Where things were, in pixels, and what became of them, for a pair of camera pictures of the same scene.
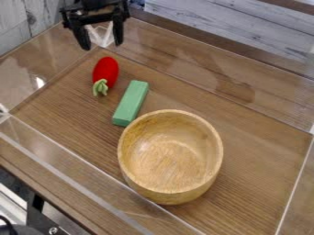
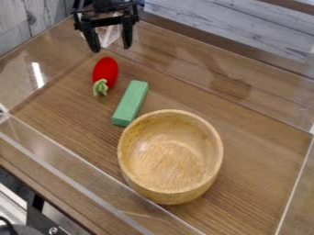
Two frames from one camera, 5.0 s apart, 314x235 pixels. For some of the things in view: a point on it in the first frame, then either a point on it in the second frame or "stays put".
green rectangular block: [130, 103] stays put
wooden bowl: [171, 151] stays put
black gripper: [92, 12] -> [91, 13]
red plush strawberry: [104, 74] stays put
